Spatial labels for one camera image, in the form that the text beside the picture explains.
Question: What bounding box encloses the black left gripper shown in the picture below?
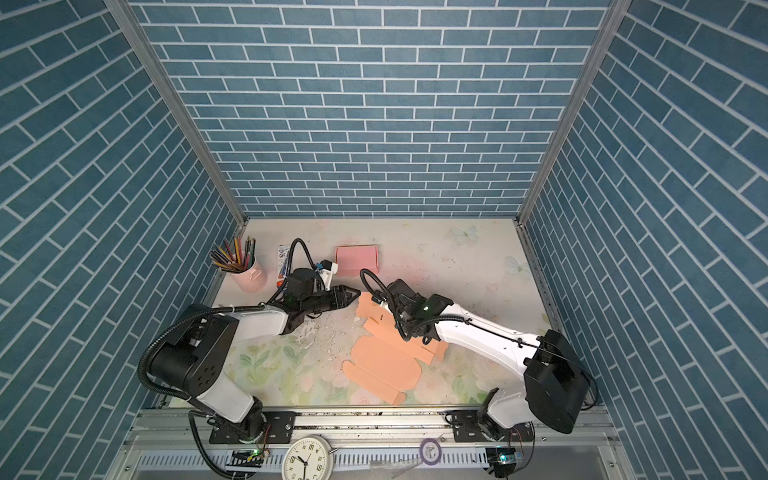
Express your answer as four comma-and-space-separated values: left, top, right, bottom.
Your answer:
300, 284, 361, 316

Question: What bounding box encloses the pink cardboard box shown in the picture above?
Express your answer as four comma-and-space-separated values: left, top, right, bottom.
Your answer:
335, 245, 379, 277

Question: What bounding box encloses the tan cardboard box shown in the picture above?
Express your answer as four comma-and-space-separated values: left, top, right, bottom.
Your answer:
342, 292, 448, 405

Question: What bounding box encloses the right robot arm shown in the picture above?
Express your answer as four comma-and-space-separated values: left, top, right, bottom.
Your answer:
371, 279, 591, 440

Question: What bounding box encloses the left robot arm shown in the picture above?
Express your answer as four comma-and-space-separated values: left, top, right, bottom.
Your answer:
137, 268, 360, 443

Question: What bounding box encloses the white blue pencil box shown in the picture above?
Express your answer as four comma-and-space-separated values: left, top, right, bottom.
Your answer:
276, 245, 291, 287

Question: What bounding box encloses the pink metal pencil bucket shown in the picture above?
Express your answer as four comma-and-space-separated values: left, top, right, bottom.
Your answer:
230, 260, 268, 293

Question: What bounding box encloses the bundle of coloured pencils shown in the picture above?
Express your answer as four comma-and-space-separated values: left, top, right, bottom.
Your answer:
209, 237, 256, 274

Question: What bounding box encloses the purple tape roll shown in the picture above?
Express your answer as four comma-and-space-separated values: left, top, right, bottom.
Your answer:
419, 438, 442, 467

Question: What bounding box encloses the white wall clock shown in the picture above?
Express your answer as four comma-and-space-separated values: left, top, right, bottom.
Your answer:
281, 435, 334, 480

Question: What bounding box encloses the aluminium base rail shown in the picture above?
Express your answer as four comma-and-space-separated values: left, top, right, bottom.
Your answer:
107, 406, 634, 479

